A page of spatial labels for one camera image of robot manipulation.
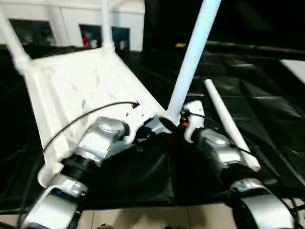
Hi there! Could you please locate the black mat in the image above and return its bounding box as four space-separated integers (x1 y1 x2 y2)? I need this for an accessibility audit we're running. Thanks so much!
0 44 305 210

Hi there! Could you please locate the black pole with tan tip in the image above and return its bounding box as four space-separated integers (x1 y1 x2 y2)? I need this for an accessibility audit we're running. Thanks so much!
175 41 305 56

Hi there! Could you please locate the white cabinet with glass doors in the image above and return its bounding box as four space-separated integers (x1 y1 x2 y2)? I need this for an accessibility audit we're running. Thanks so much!
0 0 146 52

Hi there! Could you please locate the white plastic table top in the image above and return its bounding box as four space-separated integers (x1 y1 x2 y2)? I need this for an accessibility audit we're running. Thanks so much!
14 46 177 188

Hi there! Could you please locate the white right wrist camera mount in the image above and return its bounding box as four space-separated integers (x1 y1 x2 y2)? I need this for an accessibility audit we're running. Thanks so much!
183 100 205 144

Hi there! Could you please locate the white paper sheet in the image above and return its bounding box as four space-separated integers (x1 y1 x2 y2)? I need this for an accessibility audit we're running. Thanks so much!
280 59 305 84

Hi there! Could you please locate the black backdrop cloth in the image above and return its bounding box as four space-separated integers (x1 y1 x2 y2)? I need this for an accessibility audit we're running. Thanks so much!
142 0 305 51

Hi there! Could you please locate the white plastic table leg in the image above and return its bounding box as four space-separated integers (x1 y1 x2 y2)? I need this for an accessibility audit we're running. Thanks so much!
166 0 222 126
204 79 261 172
0 9 31 65
101 0 117 52

